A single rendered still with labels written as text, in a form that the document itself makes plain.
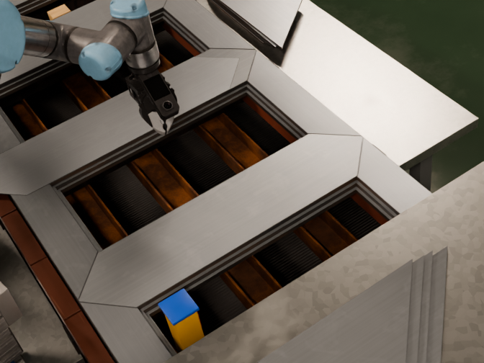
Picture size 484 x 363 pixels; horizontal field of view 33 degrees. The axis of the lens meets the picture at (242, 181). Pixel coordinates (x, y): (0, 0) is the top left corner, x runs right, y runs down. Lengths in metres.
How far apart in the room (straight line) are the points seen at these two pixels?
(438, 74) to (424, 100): 1.27
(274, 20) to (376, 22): 1.36
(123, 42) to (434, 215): 0.69
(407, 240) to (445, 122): 0.70
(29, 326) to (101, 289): 0.28
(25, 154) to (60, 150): 0.09
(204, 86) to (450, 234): 0.89
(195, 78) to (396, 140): 0.54
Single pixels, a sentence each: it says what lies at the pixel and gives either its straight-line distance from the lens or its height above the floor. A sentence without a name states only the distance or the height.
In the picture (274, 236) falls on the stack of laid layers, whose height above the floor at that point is 0.83.
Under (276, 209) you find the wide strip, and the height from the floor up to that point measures 0.85.
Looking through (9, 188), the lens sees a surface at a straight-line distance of 1.99.
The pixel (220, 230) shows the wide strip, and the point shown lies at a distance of 1.74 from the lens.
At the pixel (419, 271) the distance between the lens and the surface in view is 1.37.
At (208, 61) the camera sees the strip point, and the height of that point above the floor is 0.85.
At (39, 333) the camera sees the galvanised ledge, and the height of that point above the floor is 0.68.
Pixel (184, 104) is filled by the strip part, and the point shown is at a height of 0.85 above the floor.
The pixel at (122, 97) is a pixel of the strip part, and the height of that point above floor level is 0.85.
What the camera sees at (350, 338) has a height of 1.07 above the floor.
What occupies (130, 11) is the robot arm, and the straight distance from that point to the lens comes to 1.68.
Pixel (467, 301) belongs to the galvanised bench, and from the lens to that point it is 1.36.
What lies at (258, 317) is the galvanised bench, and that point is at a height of 1.05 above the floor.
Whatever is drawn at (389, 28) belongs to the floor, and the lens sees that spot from 3.65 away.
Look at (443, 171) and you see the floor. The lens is 3.00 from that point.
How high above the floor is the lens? 2.16
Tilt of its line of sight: 46 degrees down
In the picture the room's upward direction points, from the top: 11 degrees counter-clockwise
